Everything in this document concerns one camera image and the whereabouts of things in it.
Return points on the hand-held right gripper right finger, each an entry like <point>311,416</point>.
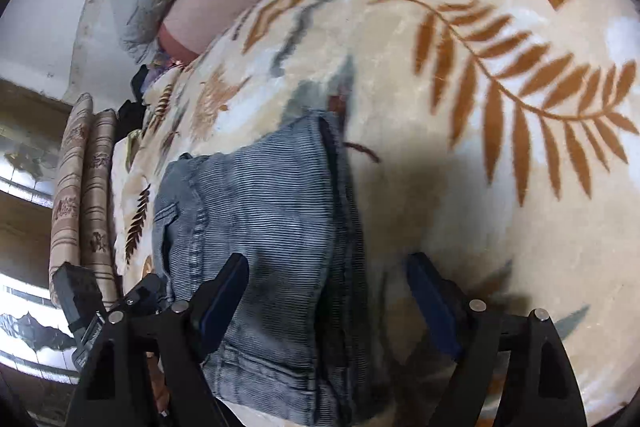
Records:
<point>431,302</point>

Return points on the striped beige cushion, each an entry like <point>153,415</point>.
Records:
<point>70,187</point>
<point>100,197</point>

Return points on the blue denim pants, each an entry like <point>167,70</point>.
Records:
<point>270,207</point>

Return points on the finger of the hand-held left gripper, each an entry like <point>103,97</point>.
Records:
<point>146,292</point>

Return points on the dark cloth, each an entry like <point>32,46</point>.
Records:
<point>131,107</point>

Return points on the cream leaf-print blanket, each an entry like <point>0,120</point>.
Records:
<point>500,187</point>

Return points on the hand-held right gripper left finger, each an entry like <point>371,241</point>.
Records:
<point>226,297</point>

